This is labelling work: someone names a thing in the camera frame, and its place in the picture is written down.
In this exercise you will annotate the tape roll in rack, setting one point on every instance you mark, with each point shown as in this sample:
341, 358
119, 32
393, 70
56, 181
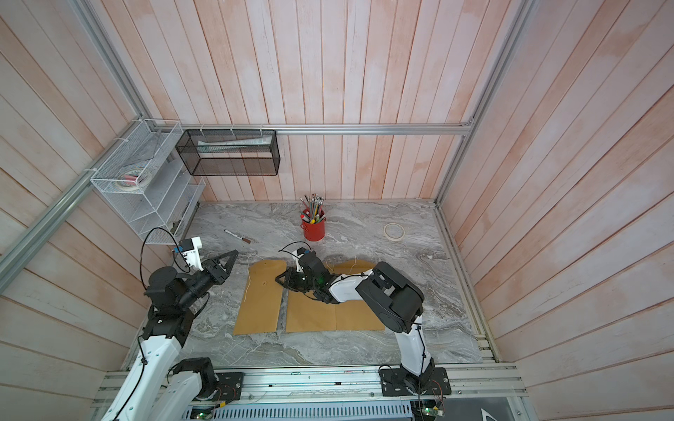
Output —
132, 180

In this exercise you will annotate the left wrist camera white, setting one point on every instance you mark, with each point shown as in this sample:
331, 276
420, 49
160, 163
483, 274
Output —
189, 249

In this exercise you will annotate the masking tape roll on table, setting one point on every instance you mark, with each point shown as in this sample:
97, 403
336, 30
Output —
394, 232

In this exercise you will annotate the black mesh basket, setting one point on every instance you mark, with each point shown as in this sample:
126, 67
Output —
230, 152

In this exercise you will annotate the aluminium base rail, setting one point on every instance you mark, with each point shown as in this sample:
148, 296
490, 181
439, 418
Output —
323, 384

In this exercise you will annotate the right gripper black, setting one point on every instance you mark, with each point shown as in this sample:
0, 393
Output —
290, 274

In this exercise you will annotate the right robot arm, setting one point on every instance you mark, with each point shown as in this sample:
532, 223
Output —
392, 298

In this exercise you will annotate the white wire shelf rack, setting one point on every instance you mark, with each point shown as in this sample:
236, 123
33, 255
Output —
161, 213

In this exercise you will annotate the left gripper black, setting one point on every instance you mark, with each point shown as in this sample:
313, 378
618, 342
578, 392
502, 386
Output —
217, 272

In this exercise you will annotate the brown file bag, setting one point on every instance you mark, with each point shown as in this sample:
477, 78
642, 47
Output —
262, 300
305, 315
353, 315

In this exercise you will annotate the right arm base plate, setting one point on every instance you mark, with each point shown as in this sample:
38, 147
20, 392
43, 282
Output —
398, 382

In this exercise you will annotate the marker pen on table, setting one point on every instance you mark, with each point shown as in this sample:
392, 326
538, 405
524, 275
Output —
239, 237

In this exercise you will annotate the red pen holder cup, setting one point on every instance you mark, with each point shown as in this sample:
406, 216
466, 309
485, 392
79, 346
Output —
314, 229

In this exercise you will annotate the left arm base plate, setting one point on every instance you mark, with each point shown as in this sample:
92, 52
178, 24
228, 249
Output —
221, 387

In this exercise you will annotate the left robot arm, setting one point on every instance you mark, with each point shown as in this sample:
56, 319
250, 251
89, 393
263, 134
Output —
157, 387

